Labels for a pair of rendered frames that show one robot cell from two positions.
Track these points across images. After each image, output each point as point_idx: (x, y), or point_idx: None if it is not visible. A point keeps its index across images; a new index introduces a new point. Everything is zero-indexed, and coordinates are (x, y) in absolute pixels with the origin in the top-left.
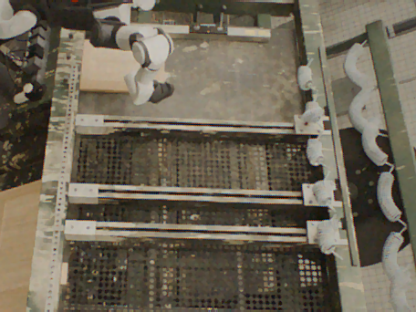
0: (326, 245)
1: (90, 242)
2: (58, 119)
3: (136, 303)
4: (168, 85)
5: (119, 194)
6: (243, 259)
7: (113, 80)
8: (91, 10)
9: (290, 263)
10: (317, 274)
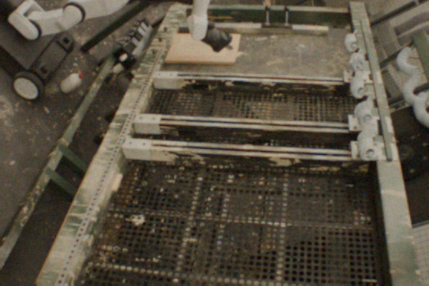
0: (366, 155)
1: (146, 161)
2: (142, 75)
3: (178, 209)
4: (227, 34)
5: (177, 122)
6: (289, 179)
7: (193, 55)
8: None
9: (337, 183)
10: (363, 193)
